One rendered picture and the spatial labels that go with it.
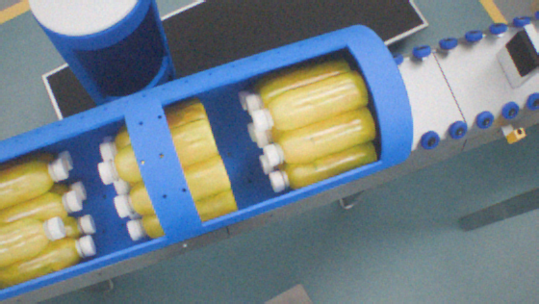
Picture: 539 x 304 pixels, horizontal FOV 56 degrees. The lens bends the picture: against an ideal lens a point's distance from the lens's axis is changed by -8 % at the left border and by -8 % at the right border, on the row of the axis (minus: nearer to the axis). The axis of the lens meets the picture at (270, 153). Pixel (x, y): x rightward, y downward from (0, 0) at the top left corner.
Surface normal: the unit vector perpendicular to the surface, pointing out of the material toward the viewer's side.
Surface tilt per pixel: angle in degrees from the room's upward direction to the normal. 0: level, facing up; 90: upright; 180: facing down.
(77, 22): 0
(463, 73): 0
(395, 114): 31
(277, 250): 0
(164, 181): 26
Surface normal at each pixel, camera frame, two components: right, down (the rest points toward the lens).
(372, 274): 0.05, -0.25
